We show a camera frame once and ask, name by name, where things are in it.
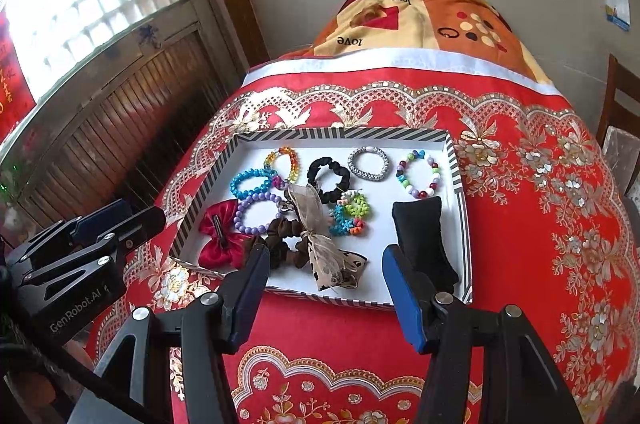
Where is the wooden chair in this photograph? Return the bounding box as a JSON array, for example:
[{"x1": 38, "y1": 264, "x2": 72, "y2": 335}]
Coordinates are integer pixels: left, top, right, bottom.
[{"x1": 595, "y1": 54, "x2": 640, "y2": 149}]

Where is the black velvet cushion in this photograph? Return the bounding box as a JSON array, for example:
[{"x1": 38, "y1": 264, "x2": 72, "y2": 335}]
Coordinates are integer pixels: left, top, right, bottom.
[{"x1": 391, "y1": 197, "x2": 460, "y2": 295}]

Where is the purple bead bracelet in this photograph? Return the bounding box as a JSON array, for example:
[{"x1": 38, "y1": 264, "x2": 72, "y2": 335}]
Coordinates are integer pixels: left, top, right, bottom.
[{"x1": 234, "y1": 189, "x2": 291, "y2": 235}]

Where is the printed orange blanket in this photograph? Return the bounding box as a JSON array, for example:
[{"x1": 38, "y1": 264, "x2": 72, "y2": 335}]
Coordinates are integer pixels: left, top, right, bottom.
[{"x1": 242, "y1": 0, "x2": 573, "y2": 97}]

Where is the red gold floral tablecloth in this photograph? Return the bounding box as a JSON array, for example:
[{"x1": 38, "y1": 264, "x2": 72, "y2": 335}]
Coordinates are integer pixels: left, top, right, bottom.
[{"x1": 82, "y1": 74, "x2": 640, "y2": 424}]

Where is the multicoloured round bead bracelet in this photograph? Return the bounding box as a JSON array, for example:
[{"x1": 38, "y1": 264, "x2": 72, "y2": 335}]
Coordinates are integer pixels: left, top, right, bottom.
[{"x1": 396, "y1": 150, "x2": 442, "y2": 201}]

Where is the wooden slatted wall panel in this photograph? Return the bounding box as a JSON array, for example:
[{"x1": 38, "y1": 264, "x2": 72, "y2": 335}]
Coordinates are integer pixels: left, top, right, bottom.
[{"x1": 20, "y1": 28, "x2": 236, "y2": 225}]

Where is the red paper window decoration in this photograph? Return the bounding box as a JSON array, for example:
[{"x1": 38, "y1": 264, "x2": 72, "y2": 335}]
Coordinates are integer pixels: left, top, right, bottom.
[{"x1": 0, "y1": 11, "x2": 39, "y2": 135}]

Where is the black white striped box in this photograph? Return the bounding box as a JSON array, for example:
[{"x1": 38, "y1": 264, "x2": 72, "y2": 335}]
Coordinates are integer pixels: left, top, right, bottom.
[{"x1": 167, "y1": 127, "x2": 473, "y2": 311}]

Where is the brown scrunchie with leopard bow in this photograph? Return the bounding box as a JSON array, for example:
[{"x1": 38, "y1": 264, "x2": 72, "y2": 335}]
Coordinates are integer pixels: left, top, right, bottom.
[{"x1": 250, "y1": 183, "x2": 368, "y2": 293}]

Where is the red satin bow hair clip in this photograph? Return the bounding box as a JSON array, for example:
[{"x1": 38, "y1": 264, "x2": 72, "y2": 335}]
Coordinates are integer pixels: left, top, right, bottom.
[{"x1": 198, "y1": 199, "x2": 257, "y2": 269}]

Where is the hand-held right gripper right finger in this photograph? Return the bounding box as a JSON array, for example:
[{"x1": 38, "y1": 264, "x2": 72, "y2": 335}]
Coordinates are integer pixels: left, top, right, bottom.
[{"x1": 381, "y1": 245, "x2": 583, "y2": 424}]

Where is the black scrunchie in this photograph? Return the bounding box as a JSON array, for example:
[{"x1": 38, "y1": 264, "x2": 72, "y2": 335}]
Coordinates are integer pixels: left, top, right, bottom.
[{"x1": 306, "y1": 157, "x2": 353, "y2": 205}]

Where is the colourful spiral hair tie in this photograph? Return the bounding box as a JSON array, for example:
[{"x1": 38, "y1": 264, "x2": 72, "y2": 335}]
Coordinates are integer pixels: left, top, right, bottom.
[
  {"x1": 342, "y1": 190, "x2": 374, "y2": 221},
  {"x1": 329, "y1": 204, "x2": 366, "y2": 237}
]

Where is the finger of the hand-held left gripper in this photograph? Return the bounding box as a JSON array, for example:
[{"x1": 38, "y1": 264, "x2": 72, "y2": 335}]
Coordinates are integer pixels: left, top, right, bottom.
[
  {"x1": 20, "y1": 205, "x2": 167, "y2": 289},
  {"x1": 12, "y1": 198, "x2": 134, "y2": 267}
]

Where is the blue bead bracelet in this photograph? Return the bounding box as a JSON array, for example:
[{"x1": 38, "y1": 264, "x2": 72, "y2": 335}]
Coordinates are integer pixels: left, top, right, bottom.
[{"x1": 230, "y1": 168, "x2": 281, "y2": 201}]

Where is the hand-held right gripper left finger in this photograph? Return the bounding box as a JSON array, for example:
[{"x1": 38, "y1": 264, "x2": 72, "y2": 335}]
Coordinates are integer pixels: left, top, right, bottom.
[{"x1": 92, "y1": 244, "x2": 272, "y2": 424}]

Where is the rainbow translucent bead bracelet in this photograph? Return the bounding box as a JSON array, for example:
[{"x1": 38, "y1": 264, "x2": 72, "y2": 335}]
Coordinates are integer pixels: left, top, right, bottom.
[{"x1": 263, "y1": 146, "x2": 300, "y2": 183}]

